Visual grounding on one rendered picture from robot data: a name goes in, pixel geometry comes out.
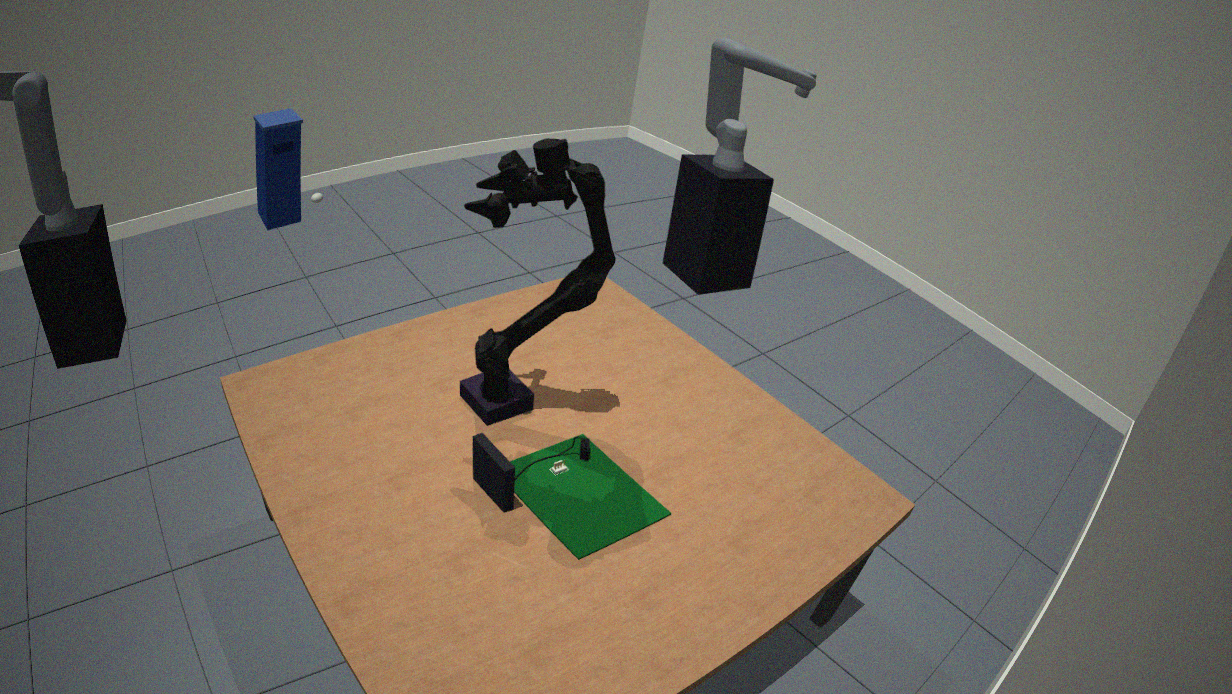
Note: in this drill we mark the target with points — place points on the green circuit board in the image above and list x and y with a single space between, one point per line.
586 504

